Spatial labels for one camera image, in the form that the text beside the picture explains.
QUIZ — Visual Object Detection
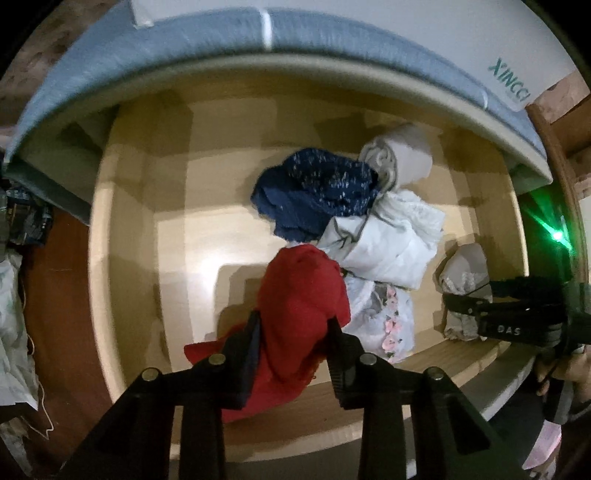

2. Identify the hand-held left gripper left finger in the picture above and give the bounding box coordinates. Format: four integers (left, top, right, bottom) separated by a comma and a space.
58, 310, 262, 480

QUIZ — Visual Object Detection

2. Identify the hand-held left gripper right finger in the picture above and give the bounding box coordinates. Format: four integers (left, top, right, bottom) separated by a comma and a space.
327, 318, 527, 480

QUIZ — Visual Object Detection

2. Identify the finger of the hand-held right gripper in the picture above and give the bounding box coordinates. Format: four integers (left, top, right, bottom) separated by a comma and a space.
443, 294, 502, 320
489, 276, 571, 298

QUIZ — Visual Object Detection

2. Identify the white lace underwear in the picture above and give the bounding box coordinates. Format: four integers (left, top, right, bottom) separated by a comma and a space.
434, 244, 491, 342

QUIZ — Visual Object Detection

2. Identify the red underwear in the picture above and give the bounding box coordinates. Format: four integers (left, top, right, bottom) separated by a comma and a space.
184, 244, 352, 424

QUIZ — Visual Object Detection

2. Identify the wooden drawer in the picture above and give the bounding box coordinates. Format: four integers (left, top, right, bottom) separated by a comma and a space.
88, 76, 529, 462

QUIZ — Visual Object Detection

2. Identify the grey towel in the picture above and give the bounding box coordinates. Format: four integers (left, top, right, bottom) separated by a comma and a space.
359, 122, 435, 192

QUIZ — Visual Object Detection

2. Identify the white floral underwear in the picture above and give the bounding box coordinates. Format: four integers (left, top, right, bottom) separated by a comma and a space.
342, 274, 415, 363

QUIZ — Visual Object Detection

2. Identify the white underwear with grey trim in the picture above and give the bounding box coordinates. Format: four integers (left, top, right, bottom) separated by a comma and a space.
318, 189, 446, 289

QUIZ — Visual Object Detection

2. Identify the navy printed underwear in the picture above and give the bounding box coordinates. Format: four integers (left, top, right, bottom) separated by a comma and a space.
250, 148, 382, 243

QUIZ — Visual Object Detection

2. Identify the person's right hand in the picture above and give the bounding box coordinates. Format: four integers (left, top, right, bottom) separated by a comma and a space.
536, 348, 591, 411

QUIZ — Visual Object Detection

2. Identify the pink cloth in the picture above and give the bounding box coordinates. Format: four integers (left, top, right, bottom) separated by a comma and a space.
529, 422, 564, 478

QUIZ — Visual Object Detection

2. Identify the brown wooden furniture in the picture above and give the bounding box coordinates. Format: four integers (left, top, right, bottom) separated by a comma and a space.
526, 69, 591, 199

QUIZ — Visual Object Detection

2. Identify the pile of clothes on floor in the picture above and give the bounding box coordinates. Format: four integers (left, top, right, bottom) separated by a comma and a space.
0, 251, 42, 411

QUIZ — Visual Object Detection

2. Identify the blue printed packet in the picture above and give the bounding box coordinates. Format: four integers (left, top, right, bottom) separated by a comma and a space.
0, 185, 54, 247

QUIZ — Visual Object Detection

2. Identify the white mattress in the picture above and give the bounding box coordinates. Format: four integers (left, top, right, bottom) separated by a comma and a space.
129, 0, 578, 112

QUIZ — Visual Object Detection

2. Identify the brown printed cloth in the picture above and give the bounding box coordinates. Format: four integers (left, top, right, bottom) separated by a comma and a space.
0, 0, 132, 130

